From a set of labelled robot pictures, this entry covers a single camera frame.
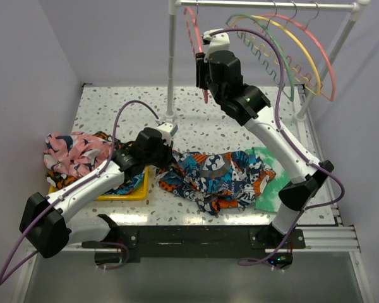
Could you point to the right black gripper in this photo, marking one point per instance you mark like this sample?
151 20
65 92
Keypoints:
201 67

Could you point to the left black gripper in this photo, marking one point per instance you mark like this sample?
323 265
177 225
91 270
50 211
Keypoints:
168 157

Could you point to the blue orange patterned shorts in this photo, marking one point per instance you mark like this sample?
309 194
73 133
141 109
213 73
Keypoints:
218 181

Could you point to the pink hanger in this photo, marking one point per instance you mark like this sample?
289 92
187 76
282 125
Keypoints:
194 35
281 22

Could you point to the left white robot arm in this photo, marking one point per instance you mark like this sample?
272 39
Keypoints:
48 221

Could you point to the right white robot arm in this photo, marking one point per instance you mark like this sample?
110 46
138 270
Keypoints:
251 108

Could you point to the yellow hanger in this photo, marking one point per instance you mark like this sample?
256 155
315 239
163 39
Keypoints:
312 81

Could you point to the green hanger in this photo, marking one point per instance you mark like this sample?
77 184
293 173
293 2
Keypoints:
260 51

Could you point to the yellow plastic tray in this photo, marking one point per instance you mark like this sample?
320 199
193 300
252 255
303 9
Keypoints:
133 190

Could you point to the pink floral garment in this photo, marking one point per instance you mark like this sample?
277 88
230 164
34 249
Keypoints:
76 154

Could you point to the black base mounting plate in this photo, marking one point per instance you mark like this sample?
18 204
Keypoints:
209 241

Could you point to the orange patterned garment in tray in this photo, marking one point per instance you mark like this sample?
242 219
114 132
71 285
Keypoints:
59 180

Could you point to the green tie-dye cloth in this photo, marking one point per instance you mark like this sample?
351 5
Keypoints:
269 200

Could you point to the white clothes rack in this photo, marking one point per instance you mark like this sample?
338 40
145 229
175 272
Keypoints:
355 10

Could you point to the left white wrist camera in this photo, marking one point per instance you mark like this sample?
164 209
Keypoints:
167 129

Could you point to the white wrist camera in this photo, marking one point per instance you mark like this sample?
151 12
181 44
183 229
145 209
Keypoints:
167 129
215 42

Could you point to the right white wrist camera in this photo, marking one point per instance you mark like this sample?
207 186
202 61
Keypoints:
215 42

